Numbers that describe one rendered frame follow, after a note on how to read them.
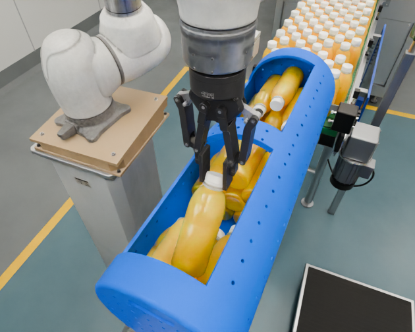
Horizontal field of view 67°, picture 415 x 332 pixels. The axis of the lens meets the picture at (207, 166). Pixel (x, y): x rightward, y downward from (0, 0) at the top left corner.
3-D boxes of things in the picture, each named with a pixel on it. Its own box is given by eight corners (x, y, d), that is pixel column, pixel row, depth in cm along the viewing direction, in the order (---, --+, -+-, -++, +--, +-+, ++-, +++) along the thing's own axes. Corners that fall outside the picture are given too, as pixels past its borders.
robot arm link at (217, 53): (240, 38, 32) (236, 89, 36) (268, 7, 38) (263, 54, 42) (163, 23, 35) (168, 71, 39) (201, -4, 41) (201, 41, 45)
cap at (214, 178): (224, 184, 59) (226, 175, 59) (224, 189, 55) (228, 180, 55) (204, 178, 59) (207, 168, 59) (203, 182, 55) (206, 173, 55)
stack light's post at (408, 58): (327, 213, 205) (405, 53, 125) (329, 208, 207) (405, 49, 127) (333, 215, 204) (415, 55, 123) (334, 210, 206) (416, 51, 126)
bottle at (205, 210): (205, 265, 64) (231, 183, 61) (203, 282, 57) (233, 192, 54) (172, 255, 64) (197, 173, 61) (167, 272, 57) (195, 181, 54)
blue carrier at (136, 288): (114, 322, 71) (71, 263, 50) (250, 109, 125) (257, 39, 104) (230, 388, 62) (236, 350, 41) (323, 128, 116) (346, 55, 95)
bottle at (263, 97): (288, 89, 110) (272, 118, 99) (270, 92, 114) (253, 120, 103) (283, 72, 106) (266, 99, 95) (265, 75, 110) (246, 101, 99)
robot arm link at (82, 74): (53, 103, 100) (16, 37, 83) (103, 78, 107) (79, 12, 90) (76, 128, 91) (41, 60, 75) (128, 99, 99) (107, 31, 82)
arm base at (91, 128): (43, 131, 100) (35, 118, 96) (94, 93, 111) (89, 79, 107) (83, 152, 93) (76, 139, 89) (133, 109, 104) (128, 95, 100)
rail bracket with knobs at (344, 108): (324, 131, 123) (331, 109, 116) (327, 120, 127) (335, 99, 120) (350, 138, 120) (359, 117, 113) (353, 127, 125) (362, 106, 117)
